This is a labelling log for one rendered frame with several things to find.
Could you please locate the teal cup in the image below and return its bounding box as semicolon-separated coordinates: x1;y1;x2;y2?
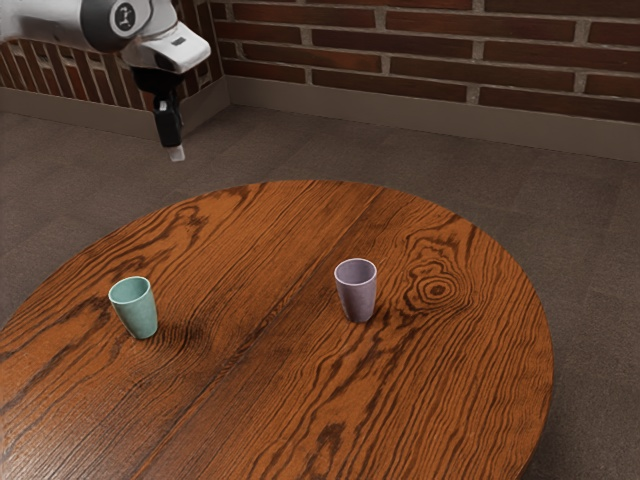
107;276;160;341

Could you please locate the purple cup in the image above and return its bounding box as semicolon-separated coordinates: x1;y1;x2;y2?
333;257;378;324

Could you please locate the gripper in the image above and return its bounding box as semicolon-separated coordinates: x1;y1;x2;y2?
130;65;187;163

